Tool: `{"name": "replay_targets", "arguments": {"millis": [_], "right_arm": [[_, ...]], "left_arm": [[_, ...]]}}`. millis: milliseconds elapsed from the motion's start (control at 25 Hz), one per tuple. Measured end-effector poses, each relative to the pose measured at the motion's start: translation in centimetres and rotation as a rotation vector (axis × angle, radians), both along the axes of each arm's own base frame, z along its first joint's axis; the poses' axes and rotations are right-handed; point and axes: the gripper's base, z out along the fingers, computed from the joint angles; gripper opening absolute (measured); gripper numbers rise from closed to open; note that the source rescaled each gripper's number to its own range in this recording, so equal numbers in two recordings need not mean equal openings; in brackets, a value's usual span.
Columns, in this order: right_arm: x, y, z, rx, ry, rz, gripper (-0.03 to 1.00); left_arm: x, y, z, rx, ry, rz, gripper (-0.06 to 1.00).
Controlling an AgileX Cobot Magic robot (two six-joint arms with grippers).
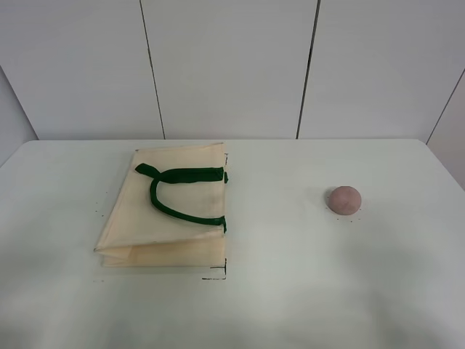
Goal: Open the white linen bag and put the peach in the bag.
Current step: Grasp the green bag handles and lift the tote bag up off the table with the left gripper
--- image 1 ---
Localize pink peach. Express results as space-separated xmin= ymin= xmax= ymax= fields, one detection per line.
xmin=326 ymin=186 xmax=362 ymax=215

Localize cream linen bag green handles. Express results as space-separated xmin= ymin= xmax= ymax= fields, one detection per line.
xmin=94 ymin=143 xmax=227 ymax=268

